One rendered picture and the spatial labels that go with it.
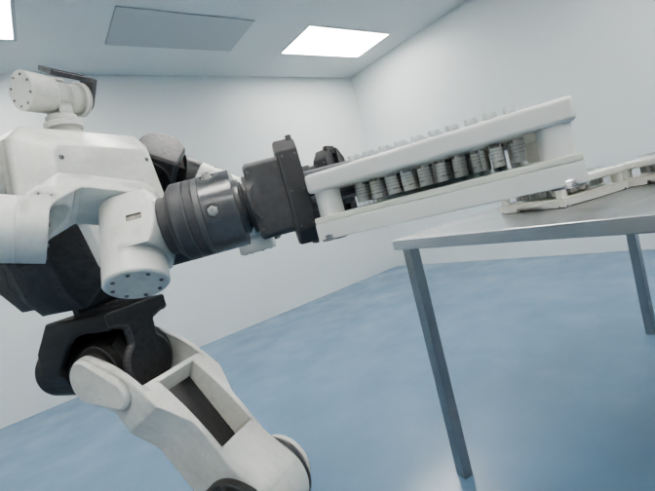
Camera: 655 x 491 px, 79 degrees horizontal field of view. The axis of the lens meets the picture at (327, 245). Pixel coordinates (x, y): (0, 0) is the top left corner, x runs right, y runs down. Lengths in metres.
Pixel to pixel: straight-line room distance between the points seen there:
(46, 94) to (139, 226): 0.46
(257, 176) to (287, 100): 5.10
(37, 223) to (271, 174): 0.22
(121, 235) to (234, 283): 4.23
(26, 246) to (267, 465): 0.50
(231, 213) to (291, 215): 0.07
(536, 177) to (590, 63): 4.24
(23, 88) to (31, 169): 0.17
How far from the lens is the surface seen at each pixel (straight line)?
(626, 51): 4.53
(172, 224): 0.44
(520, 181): 0.38
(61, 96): 0.89
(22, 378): 4.36
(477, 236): 1.13
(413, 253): 1.38
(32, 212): 0.45
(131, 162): 0.83
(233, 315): 4.67
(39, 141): 0.77
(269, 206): 0.44
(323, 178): 0.41
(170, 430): 0.78
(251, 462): 0.76
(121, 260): 0.44
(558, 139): 0.38
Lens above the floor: 1.02
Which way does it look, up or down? 4 degrees down
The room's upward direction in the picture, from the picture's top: 14 degrees counter-clockwise
